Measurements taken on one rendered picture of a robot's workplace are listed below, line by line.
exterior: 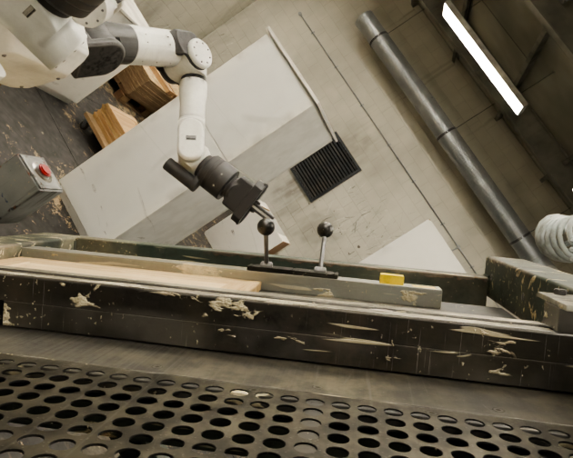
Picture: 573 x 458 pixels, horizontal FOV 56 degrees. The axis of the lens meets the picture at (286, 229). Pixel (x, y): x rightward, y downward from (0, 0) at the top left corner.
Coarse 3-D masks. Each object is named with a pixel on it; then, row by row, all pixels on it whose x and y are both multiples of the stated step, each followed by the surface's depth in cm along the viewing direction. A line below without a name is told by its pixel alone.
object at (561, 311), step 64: (0, 320) 73; (64, 320) 71; (128, 320) 70; (192, 320) 69; (256, 320) 68; (320, 320) 67; (384, 320) 66; (448, 320) 65; (512, 320) 69; (512, 384) 65
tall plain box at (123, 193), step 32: (224, 64) 341; (256, 64) 336; (288, 64) 333; (224, 96) 339; (256, 96) 334; (288, 96) 330; (160, 128) 346; (224, 128) 337; (256, 128) 332; (288, 128) 339; (320, 128) 371; (96, 160) 354; (128, 160) 349; (160, 160) 344; (256, 160) 359; (288, 160) 395; (64, 192) 360; (96, 192) 351; (128, 192) 346; (160, 192) 342; (192, 192) 347; (96, 224) 349; (128, 224) 344; (160, 224) 369; (192, 224) 407
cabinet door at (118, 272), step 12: (0, 264) 111; (12, 264) 113; (24, 264) 116; (36, 264) 117; (48, 264) 118; (60, 264) 118; (72, 264) 119; (84, 264) 121; (96, 264) 123; (120, 276) 111; (132, 276) 112; (144, 276) 114; (156, 276) 115; (168, 276) 115; (180, 276) 116; (192, 276) 117; (204, 276) 118; (228, 288) 106; (240, 288) 107; (252, 288) 109
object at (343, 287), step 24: (120, 264) 123; (144, 264) 122; (168, 264) 121; (192, 264) 121; (216, 264) 124; (264, 288) 119; (288, 288) 118; (312, 288) 117; (336, 288) 117; (360, 288) 116; (384, 288) 115; (408, 288) 115
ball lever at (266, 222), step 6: (258, 222) 115; (264, 222) 114; (270, 222) 114; (258, 228) 114; (264, 228) 114; (270, 228) 114; (264, 234) 115; (264, 240) 117; (264, 246) 118; (264, 252) 119; (264, 258) 120; (264, 264) 120; (270, 264) 120
